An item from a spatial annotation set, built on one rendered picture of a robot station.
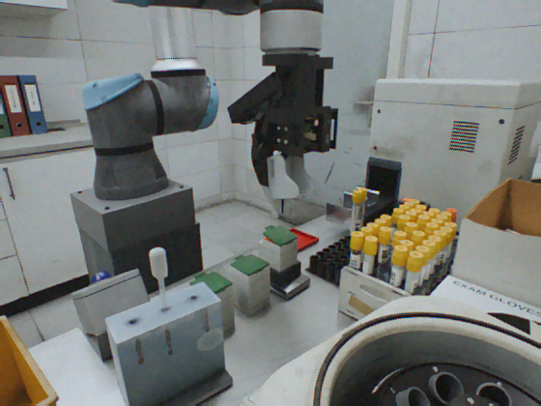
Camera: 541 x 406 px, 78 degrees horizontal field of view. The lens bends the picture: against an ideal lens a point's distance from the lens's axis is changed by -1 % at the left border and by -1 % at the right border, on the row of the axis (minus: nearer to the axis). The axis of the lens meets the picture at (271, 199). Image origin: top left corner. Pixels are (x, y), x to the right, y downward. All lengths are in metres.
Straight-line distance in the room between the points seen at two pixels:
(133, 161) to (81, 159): 1.34
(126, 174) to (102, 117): 0.11
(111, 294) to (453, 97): 0.66
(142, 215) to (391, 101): 0.57
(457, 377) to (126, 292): 0.35
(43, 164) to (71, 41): 0.96
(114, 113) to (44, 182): 1.35
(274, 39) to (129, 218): 0.43
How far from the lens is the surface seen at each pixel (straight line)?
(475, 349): 0.34
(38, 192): 2.04
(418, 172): 0.79
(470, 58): 2.12
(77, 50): 2.69
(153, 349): 0.35
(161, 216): 0.73
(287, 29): 0.42
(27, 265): 2.16
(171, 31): 0.77
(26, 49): 2.61
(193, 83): 0.76
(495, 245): 0.47
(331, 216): 0.72
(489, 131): 0.74
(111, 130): 0.72
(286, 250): 0.51
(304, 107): 0.42
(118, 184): 0.73
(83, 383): 0.46
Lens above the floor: 1.19
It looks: 20 degrees down
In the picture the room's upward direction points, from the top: straight up
